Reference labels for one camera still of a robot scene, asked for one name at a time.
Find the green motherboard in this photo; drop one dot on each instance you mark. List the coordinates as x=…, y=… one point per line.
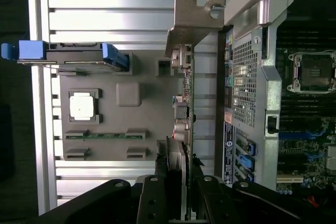
x=302, y=155

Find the green RAM stick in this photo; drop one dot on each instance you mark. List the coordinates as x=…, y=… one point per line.
x=110, y=136

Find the grey plastic parts rack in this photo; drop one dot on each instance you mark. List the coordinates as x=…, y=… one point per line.
x=126, y=129

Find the hard disk in blue caddy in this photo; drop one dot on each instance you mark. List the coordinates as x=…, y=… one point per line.
x=73, y=56

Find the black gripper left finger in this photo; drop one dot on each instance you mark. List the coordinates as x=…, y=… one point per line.
x=152, y=203

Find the CPU socket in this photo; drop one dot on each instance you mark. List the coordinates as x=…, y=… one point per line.
x=315, y=72

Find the silver CPU chip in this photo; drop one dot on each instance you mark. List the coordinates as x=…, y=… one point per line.
x=81, y=106

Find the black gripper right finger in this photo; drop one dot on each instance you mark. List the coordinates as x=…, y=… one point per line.
x=212, y=203

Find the blue expansion slot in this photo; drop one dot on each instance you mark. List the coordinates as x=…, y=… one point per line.
x=294, y=136

